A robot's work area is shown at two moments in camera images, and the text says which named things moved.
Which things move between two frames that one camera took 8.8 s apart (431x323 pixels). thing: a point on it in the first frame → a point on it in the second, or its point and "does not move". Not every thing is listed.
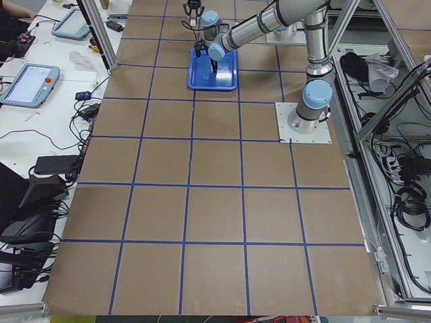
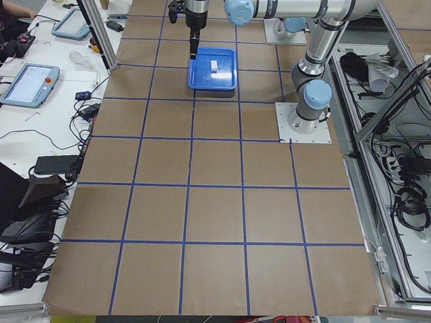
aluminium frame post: x=93 y=15 does not move
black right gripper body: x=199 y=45 → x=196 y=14
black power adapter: x=115 y=26 does not move
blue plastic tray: x=201 y=77 does not move
